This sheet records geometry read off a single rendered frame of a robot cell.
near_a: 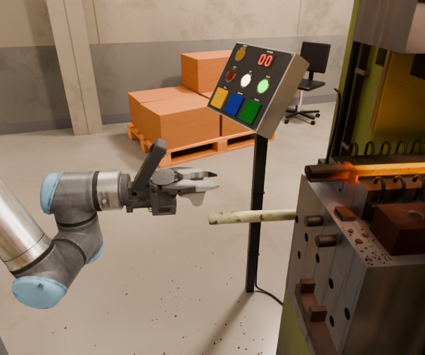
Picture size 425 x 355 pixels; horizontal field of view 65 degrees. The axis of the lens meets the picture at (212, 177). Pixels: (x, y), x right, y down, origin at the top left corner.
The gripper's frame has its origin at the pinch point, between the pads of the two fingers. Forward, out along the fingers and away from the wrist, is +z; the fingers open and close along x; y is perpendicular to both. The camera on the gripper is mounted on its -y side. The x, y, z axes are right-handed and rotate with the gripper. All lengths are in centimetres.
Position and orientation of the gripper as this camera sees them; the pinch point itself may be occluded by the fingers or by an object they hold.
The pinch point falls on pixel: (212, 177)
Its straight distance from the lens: 75.4
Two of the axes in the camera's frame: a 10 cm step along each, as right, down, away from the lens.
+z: 10.0, -0.4, 0.8
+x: 0.9, 4.8, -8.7
